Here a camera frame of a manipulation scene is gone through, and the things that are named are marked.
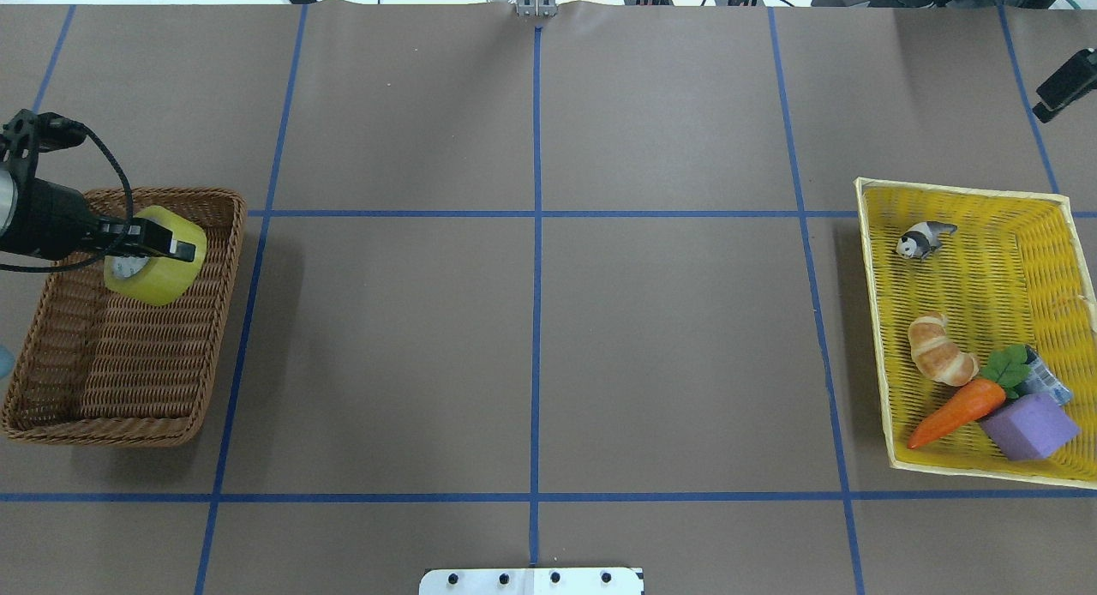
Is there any purple foam block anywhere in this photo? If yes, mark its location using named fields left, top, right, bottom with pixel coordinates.
left=979, top=394, right=1081, bottom=461

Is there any small labelled can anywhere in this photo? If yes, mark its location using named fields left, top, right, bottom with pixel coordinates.
left=1017, top=345, right=1074, bottom=406

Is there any orange toy carrot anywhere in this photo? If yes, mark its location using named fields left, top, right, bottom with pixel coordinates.
left=906, top=344, right=1031, bottom=450

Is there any toy panda figure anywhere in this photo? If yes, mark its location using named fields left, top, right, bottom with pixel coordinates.
left=895, top=220, right=957, bottom=260

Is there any toy croissant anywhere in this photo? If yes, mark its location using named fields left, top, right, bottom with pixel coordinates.
left=908, top=311, right=980, bottom=388

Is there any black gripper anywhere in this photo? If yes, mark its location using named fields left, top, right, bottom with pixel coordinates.
left=1, top=177, right=197, bottom=262

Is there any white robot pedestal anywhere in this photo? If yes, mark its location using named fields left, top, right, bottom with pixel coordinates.
left=418, top=566, right=646, bottom=594

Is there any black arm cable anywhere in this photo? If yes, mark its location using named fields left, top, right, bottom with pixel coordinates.
left=0, top=123, right=138, bottom=274

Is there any brown wicker basket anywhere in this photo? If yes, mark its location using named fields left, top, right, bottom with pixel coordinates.
left=3, top=188, right=247, bottom=448

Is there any yellow woven basket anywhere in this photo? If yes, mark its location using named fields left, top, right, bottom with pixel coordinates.
left=853, top=177, right=1096, bottom=490

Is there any yellow tape roll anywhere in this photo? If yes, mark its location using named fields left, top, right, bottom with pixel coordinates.
left=103, top=205, right=208, bottom=306

